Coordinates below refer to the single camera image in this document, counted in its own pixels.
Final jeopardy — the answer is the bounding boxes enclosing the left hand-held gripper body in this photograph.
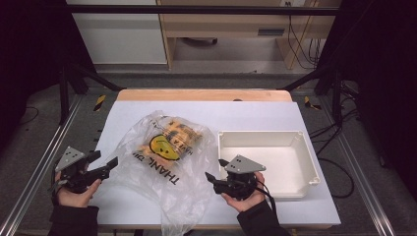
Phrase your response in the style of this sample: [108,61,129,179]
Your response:
[54,146,103,195]

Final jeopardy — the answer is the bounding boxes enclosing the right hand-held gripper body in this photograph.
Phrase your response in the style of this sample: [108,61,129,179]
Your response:
[212,154,268,202]

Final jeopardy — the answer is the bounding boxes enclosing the white plastic box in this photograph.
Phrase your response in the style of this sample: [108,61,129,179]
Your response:
[217,130,322,202]

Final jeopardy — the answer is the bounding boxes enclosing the clear printed plastic bag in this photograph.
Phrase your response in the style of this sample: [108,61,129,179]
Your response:
[97,110,220,236]

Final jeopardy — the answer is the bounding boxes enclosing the yellow chips packet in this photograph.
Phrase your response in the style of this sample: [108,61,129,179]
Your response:
[136,118,205,162]

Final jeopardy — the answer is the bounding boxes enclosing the person's right hand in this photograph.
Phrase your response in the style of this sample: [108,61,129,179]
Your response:
[220,171,267,213]

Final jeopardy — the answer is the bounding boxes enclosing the person's left hand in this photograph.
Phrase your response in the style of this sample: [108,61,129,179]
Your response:
[53,170,103,208]

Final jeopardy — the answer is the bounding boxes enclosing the white paper sheet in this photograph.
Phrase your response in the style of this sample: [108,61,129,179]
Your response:
[89,100,342,228]

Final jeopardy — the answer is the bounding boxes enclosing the yellow black tape piece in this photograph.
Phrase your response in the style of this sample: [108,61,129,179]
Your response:
[93,93,107,113]
[303,95,323,111]

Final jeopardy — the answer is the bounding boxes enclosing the black curtain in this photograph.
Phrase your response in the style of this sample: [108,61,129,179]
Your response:
[0,0,96,151]
[314,0,417,193]

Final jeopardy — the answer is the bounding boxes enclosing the white cabinet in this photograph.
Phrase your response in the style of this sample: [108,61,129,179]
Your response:
[66,0,168,66]

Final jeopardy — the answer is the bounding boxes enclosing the grey desk label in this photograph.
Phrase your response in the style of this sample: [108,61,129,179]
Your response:
[257,28,286,36]

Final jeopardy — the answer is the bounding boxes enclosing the light wooden desk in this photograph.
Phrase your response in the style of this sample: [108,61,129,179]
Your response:
[156,0,342,71]

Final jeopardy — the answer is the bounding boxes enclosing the aluminium frame rail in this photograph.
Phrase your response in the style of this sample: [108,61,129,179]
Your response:
[0,93,84,236]
[318,95,397,236]

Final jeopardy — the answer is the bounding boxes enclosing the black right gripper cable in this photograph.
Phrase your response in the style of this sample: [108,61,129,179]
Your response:
[254,178,279,228]

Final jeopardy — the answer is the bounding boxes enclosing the thin black floor cable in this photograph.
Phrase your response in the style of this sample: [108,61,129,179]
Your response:
[19,105,40,126]

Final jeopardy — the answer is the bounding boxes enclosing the black frame strut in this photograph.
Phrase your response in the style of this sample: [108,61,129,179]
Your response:
[277,63,344,126]
[58,63,125,126]

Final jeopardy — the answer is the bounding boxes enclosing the black floor cables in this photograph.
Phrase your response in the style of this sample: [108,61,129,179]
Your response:
[309,82,360,200]

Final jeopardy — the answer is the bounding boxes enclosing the hanging black cables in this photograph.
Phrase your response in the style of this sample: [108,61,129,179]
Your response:
[285,1,324,71]

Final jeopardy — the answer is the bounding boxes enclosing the black horizontal frame bar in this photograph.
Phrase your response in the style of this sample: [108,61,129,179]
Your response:
[64,4,340,17]

